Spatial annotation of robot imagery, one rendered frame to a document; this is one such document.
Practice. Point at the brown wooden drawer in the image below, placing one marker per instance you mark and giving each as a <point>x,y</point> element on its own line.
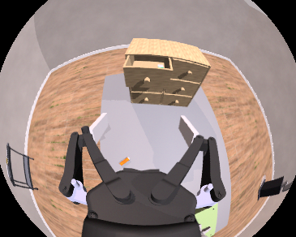
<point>182,87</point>
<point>147,89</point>
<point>144,70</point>
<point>144,97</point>
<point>175,100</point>
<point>188,70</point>

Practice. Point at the small wooden chest of drawers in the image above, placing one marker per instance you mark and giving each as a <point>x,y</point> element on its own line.
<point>168,49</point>

